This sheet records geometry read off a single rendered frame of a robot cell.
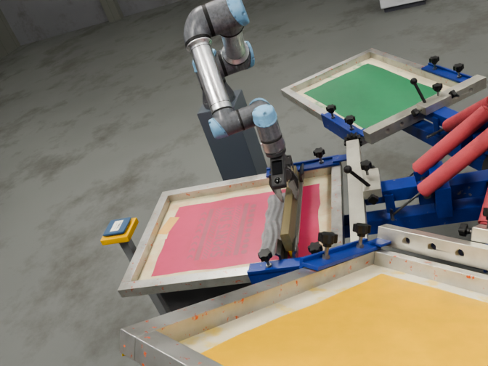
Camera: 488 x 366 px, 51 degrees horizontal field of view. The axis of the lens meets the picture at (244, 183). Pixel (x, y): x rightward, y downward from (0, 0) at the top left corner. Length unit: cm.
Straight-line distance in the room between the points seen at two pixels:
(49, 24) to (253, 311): 1208
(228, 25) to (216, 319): 122
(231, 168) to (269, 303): 148
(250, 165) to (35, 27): 1095
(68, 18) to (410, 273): 1164
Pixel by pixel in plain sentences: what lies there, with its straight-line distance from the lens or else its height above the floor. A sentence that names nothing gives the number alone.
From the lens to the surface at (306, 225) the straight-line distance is 182.
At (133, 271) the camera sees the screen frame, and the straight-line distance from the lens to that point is 190.
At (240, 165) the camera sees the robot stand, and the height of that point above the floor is 89.
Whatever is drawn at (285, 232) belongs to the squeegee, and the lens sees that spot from 165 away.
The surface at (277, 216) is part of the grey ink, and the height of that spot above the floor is 96.
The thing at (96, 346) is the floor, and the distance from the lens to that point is 328.
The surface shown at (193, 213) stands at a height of 96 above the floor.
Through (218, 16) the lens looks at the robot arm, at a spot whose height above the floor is 165.
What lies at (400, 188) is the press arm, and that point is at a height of 104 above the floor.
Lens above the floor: 208
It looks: 31 degrees down
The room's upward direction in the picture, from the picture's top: 20 degrees counter-clockwise
